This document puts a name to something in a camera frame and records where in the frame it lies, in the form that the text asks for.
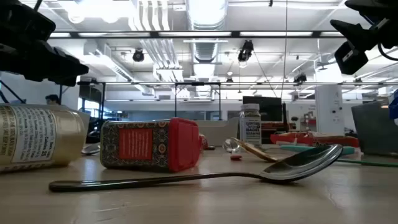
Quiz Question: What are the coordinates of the smoked paprika tin red lid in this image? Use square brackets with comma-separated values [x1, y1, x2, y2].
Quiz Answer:
[99, 117, 201, 174]

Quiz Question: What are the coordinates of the black metal frame stand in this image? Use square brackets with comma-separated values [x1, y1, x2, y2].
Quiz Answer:
[174, 82, 222, 121]

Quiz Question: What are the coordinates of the plain steel utensil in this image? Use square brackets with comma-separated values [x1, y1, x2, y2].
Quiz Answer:
[81, 142, 101, 156]

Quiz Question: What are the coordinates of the dark steel spoon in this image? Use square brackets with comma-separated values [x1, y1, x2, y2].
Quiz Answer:
[49, 143, 344, 192]

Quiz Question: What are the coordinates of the steel spoon orange handle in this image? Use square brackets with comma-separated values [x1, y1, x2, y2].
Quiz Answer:
[222, 138, 243, 161]

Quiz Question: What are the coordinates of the black monitor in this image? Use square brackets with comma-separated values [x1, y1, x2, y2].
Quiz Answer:
[242, 95, 282, 122]

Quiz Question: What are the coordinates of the person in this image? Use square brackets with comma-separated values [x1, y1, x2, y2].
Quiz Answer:
[45, 94, 62, 106]

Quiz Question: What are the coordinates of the gold spoon green handle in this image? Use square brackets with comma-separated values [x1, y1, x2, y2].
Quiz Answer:
[231, 138, 398, 168]

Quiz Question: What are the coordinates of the steel spoon teal handle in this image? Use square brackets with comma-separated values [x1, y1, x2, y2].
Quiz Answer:
[278, 144, 357, 156]

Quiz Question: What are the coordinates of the bagel sesame seasoning jar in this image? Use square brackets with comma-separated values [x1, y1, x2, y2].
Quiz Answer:
[239, 103, 262, 147]

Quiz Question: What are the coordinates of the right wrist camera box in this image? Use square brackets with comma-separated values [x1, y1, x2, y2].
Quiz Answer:
[335, 41, 369, 75]

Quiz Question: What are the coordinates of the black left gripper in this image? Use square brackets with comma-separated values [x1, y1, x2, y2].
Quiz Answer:
[0, 42, 90, 87]

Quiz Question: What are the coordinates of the red ramen noodle packet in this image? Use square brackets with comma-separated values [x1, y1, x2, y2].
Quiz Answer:
[269, 131, 361, 148]

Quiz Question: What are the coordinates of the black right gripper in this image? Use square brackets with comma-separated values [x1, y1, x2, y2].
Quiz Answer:
[329, 0, 398, 53]

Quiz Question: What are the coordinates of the silver ventilation duct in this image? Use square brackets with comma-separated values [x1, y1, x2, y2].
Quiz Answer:
[185, 0, 229, 63]

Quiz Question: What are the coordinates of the white column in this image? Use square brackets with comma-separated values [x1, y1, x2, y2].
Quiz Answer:
[315, 85, 345, 136]

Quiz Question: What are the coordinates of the dark translucent plastic bin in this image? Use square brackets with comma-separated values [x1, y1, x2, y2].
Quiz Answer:
[351, 101, 398, 156]

